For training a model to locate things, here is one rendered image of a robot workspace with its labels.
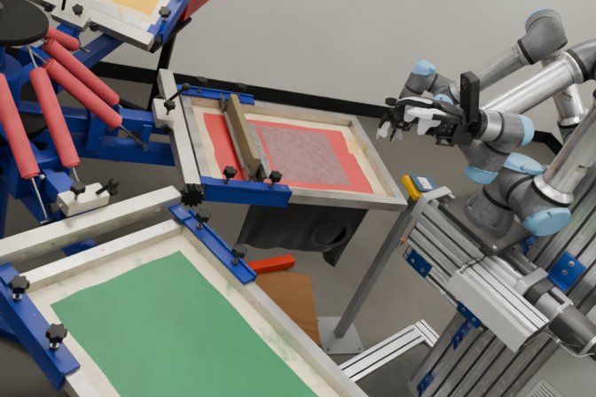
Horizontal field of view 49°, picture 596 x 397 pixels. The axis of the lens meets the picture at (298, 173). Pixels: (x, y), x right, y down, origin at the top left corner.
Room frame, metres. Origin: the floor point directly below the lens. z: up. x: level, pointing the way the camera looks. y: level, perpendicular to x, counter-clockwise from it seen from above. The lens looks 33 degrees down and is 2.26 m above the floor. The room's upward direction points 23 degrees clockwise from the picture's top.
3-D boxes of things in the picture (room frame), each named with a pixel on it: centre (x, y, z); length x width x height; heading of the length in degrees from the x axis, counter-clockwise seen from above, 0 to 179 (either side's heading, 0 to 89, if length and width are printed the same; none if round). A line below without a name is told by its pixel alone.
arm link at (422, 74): (2.28, -0.28, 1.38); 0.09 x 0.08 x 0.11; 88
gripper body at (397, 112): (2.28, -0.27, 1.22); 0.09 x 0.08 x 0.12; 30
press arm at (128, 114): (1.83, 0.55, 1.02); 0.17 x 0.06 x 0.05; 120
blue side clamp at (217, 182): (1.75, 0.13, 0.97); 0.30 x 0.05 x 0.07; 120
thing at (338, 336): (2.29, -0.49, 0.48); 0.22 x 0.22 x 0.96; 30
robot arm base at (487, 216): (1.72, -0.58, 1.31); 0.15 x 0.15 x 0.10
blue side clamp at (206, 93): (2.23, 0.41, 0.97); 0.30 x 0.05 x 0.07; 120
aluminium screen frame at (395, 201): (2.11, 0.06, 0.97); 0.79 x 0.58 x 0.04; 120
